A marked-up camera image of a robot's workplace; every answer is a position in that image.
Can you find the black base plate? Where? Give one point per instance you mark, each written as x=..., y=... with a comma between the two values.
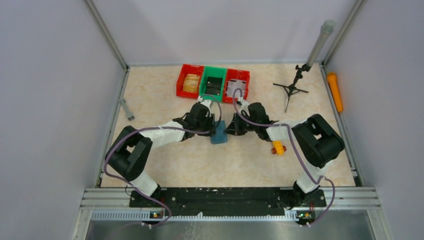
x=230, y=201

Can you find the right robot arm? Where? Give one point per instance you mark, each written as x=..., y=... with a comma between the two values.
x=315, y=143

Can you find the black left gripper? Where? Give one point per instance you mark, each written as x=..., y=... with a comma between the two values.
x=209, y=118

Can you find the black mini tripod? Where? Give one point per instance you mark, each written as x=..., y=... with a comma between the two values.
x=292, y=89

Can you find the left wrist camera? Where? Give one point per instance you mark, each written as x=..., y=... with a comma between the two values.
x=206, y=102

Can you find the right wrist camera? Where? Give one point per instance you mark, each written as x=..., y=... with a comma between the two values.
x=243, y=105

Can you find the grey bracket tool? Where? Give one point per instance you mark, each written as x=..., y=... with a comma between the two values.
x=129, y=114

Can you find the red bin with orange items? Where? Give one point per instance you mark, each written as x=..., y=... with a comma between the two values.
x=188, y=81

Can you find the grey cylinder on tripod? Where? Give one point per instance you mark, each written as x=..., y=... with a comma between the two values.
x=326, y=30

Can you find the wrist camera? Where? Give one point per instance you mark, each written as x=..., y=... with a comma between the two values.
x=206, y=102
x=243, y=105

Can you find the green plastic bin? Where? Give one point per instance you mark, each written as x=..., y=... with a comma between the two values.
x=212, y=82

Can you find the red bin with clear bags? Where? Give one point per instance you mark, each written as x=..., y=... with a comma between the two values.
x=235, y=79

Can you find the orange flashlight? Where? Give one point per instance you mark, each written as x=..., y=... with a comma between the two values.
x=333, y=85

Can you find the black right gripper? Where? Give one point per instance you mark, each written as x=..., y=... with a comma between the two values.
x=234, y=128

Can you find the aluminium frame rail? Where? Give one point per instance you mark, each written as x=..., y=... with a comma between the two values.
x=112, y=203

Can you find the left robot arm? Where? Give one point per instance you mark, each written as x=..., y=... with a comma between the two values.
x=129, y=153

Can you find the teal card holder wallet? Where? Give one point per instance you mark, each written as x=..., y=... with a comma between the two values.
x=220, y=137

